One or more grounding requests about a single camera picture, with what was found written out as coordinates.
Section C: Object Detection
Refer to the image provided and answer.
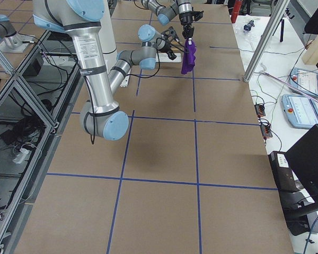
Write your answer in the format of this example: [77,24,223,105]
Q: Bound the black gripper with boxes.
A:
[179,11,204,40]
[161,26,178,60]

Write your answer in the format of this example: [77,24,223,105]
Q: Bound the purple towel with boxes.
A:
[181,39,197,75]

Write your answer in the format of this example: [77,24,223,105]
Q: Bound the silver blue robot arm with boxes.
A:
[33,1,179,141]
[134,1,199,61]

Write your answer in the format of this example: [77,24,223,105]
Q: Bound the white towel rack base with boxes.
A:
[157,52,182,64]

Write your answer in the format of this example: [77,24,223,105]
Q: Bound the red fire extinguisher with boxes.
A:
[231,0,242,24]

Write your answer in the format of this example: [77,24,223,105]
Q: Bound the left orange black usb hub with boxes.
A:
[254,104,266,118]

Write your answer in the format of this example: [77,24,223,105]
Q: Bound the orange black usb hub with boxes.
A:
[259,118,273,140]
[254,104,266,118]

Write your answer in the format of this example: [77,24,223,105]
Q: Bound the right orange black usb hub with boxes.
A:
[259,118,273,140]

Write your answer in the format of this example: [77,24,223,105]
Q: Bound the far teach pendant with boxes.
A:
[289,67,318,98]

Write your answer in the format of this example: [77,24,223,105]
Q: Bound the teach pendant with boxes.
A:
[281,94,318,130]
[289,67,318,98]

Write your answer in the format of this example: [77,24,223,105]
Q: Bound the near teach pendant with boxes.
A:
[281,94,318,130]

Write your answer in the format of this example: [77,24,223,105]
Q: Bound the brown paper table cover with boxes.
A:
[15,5,293,253]

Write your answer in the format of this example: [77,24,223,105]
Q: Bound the black monitor with stand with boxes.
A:
[283,124,318,235]

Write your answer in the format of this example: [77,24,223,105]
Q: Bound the black computer box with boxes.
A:
[268,151,298,193]

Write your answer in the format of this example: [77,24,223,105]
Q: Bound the white power strip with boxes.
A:
[12,148,30,164]

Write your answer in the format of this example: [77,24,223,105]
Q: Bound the aluminium frame post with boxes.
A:
[243,0,290,83]

